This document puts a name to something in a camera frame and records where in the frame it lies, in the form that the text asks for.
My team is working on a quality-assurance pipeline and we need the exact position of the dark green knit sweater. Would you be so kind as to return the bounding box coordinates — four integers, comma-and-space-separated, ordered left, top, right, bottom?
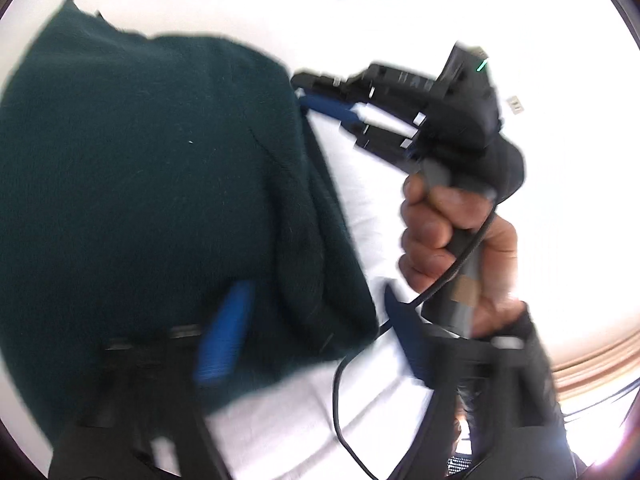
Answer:
1, 1, 378, 440

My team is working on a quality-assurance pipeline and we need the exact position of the right forearm dark sleeve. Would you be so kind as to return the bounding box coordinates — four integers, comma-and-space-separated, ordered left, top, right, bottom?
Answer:
500, 304, 566, 443

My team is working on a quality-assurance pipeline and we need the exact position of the person's right hand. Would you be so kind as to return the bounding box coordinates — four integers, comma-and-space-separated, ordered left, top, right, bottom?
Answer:
398, 173, 524, 339

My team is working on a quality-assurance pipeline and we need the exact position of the upper wall socket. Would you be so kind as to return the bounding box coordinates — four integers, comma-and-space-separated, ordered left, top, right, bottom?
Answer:
506, 96, 524, 115

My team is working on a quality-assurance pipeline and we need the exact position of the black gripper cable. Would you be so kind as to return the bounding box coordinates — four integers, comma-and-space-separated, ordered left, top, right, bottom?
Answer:
331, 188, 499, 480

